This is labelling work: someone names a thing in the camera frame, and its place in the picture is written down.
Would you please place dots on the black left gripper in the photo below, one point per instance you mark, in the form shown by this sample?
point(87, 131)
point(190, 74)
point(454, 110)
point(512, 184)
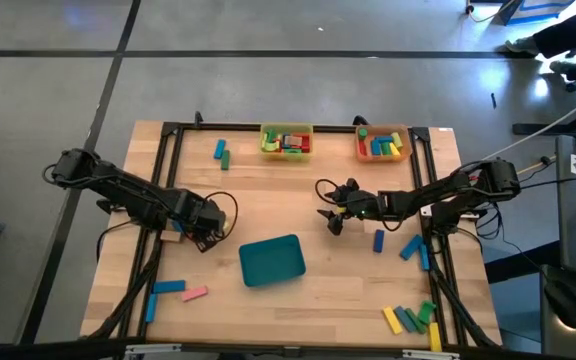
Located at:
point(200, 215)

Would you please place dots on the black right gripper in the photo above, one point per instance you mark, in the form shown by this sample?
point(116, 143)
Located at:
point(360, 204)

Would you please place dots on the natural wood plank block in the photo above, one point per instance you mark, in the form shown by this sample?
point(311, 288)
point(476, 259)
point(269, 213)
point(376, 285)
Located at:
point(169, 236)

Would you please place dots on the green short plank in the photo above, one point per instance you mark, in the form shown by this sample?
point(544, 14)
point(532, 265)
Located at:
point(225, 160)

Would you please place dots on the blue short plank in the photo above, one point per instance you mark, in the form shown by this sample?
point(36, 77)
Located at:
point(219, 148)

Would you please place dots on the red cylinder block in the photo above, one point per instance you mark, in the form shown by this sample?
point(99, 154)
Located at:
point(362, 148)

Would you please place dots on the red arch block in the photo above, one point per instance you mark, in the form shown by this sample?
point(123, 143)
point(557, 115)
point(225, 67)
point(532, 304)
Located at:
point(307, 143)

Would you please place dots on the natural wood small block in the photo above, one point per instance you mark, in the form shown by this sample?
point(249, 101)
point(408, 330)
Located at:
point(295, 141)

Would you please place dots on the green small block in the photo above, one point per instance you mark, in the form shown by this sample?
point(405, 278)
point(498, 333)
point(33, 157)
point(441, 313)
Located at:
point(386, 149)

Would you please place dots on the yellow cylinder block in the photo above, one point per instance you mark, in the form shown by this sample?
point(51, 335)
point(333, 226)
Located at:
point(394, 149)

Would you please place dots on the yellow-green arch block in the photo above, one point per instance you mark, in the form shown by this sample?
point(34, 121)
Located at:
point(269, 146)

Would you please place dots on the light green cylinder block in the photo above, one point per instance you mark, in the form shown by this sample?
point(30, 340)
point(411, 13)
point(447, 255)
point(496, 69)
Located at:
point(397, 139)

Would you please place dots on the green arch block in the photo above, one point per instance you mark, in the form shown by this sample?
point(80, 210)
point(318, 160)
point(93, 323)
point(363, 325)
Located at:
point(271, 134)

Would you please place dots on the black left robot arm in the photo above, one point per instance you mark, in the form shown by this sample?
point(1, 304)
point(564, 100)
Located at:
point(118, 190)

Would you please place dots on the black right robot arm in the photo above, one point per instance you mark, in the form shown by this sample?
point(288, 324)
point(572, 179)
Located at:
point(438, 192)

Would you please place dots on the teal plastic bin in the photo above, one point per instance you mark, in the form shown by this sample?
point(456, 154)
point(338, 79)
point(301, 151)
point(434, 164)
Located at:
point(272, 261)

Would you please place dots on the yellow plastic bin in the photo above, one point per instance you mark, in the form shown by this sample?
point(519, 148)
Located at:
point(288, 159)

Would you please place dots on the pink plank block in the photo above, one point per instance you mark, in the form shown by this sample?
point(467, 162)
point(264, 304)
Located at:
point(194, 293)

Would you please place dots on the orange plastic bin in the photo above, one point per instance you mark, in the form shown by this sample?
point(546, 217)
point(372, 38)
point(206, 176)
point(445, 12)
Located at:
point(383, 159)

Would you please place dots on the white mounting plate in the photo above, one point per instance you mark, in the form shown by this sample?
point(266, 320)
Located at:
point(427, 210)

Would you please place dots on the yellow plank block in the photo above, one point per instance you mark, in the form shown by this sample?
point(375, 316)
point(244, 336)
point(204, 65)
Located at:
point(434, 336)
point(392, 320)

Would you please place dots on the teal plank block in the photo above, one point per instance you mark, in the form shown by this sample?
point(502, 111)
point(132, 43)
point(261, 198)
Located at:
point(404, 318)

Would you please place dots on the green plank block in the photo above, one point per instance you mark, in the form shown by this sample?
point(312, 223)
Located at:
point(416, 321)

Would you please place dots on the small black floor object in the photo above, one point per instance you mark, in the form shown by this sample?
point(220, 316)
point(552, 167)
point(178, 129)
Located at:
point(493, 100)

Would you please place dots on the black front crossbar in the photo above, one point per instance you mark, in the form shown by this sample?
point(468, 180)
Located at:
point(43, 352)

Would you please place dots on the black desk foot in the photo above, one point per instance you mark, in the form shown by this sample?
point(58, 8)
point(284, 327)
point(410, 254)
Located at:
point(543, 129)

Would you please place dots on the black computer mouse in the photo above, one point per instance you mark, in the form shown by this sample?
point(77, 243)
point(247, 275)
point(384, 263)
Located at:
point(563, 302)

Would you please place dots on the blue white bag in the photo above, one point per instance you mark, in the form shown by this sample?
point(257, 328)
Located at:
point(538, 7)

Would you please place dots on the person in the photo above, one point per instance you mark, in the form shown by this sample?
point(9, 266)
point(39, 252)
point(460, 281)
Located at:
point(568, 34)

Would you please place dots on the black aluminium table frame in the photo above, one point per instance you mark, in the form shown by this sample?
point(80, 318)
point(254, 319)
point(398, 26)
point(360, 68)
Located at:
point(238, 128)

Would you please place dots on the black frame clamp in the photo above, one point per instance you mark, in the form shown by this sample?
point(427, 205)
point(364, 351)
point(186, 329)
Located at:
point(359, 120)
point(198, 119)

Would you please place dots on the silver metal bracket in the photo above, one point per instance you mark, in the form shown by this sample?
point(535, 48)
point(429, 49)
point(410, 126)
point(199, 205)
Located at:
point(150, 348)
point(430, 355)

